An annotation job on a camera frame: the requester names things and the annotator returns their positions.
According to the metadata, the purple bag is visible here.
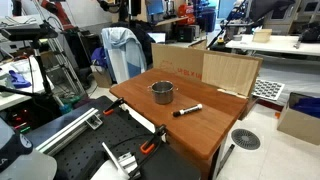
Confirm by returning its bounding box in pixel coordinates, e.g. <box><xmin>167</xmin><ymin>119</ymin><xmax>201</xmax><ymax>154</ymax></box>
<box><xmin>91</xmin><ymin>46</ymin><xmax>110</xmax><ymax>70</ymax></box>

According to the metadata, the black camera on stand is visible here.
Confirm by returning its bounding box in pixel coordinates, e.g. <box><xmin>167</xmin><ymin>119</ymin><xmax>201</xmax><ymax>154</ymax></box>
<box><xmin>0</xmin><ymin>22</ymin><xmax>59</xmax><ymax>43</ymax></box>

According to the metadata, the metal step ladder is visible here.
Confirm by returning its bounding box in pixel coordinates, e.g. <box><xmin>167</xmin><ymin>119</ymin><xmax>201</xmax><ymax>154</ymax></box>
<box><xmin>42</xmin><ymin>33</ymin><xmax>88</xmax><ymax>101</ymax></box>

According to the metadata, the open laptop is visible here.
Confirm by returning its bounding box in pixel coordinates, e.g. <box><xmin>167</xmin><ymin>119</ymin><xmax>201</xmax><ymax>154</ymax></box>
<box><xmin>147</xmin><ymin>31</ymin><xmax>167</xmax><ymax>44</ymax></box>

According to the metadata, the long aluminium extrusion rail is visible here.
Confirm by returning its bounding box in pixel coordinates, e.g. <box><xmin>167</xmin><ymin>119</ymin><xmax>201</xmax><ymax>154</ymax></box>
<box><xmin>35</xmin><ymin>107</ymin><xmax>100</xmax><ymax>157</ymax></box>

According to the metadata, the blue cloth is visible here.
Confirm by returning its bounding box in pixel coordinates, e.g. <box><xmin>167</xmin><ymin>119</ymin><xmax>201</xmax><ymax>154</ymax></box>
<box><xmin>291</xmin><ymin>97</ymin><xmax>320</xmax><ymax>118</ymax></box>

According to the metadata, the black camera stand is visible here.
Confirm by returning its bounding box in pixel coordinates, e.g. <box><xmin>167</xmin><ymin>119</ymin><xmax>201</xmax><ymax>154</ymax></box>
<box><xmin>0</xmin><ymin>39</ymin><xmax>65</xmax><ymax>108</ymax></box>

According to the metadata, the black perforated breadboard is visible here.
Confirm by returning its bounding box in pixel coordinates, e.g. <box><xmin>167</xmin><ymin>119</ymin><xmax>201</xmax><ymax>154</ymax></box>
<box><xmin>53</xmin><ymin>95</ymin><xmax>202</xmax><ymax>180</ymax></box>

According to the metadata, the small wooden box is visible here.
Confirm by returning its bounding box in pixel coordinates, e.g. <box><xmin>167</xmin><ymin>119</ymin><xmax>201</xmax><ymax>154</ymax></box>
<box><xmin>252</xmin><ymin>28</ymin><xmax>273</xmax><ymax>44</ymax></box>

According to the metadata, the white background table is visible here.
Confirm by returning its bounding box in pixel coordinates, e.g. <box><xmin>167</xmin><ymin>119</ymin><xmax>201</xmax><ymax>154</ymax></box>
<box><xmin>225</xmin><ymin>34</ymin><xmax>320</xmax><ymax>57</ymax></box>

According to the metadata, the small aluminium corner bracket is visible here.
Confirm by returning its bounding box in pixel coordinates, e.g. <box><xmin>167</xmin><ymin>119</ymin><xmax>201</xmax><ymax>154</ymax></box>
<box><xmin>85</xmin><ymin>113</ymin><xmax>104</xmax><ymax>131</ymax></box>

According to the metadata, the open cardboard box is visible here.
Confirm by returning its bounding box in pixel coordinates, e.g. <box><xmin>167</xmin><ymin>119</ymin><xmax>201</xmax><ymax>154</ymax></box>
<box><xmin>276</xmin><ymin>91</ymin><xmax>320</xmax><ymax>146</ymax></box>

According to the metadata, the aluminium bracket with bar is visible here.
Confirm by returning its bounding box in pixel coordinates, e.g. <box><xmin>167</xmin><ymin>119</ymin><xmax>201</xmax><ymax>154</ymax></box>
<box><xmin>101</xmin><ymin>142</ymin><xmax>142</xmax><ymax>180</ymax></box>

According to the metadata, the grey table leg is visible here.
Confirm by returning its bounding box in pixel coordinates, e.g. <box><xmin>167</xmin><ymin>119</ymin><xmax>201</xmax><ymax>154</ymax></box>
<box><xmin>216</xmin><ymin>143</ymin><xmax>236</xmax><ymax>178</ymax></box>

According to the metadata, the blue glove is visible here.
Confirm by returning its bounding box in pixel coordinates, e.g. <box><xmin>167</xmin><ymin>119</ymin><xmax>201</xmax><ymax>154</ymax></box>
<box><xmin>8</xmin><ymin>69</ymin><xmax>33</xmax><ymax>89</ymax></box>

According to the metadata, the computer monitor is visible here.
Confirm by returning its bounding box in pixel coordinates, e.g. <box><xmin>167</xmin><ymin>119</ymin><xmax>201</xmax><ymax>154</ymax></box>
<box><xmin>145</xmin><ymin>0</ymin><xmax>165</xmax><ymax>16</ymax></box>

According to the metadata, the black white dry-erase marker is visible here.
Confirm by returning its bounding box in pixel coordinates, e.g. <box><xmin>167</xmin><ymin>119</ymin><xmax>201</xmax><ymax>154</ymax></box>
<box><xmin>172</xmin><ymin>103</ymin><xmax>204</xmax><ymax>118</ymax></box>

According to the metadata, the black clamp orange grip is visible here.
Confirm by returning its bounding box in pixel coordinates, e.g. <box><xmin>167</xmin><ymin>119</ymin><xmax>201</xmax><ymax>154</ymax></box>
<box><xmin>102</xmin><ymin>97</ymin><xmax>127</xmax><ymax>117</ymax></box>
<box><xmin>139</xmin><ymin>124</ymin><xmax>167</xmax><ymax>155</ymax></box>

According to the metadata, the dotted calibration board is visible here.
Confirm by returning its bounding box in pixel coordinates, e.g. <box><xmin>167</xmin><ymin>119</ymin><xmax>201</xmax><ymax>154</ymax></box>
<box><xmin>252</xmin><ymin>78</ymin><xmax>286</xmax><ymax>102</ymax></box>

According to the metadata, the small cardboard box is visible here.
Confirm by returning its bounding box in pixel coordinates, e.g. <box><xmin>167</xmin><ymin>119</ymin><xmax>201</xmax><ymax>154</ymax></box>
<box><xmin>90</xmin><ymin>64</ymin><xmax>113</xmax><ymax>89</ymax></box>

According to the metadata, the round floor drain grate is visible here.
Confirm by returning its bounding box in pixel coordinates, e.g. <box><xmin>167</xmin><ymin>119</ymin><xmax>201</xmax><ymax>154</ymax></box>
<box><xmin>231</xmin><ymin>128</ymin><xmax>262</xmax><ymax>151</ymax></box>

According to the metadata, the stainless steel pot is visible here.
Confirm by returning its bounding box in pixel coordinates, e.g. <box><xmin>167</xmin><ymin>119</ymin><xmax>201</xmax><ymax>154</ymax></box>
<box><xmin>147</xmin><ymin>80</ymin><xmax>177</xmax><ymax>106</ymax></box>

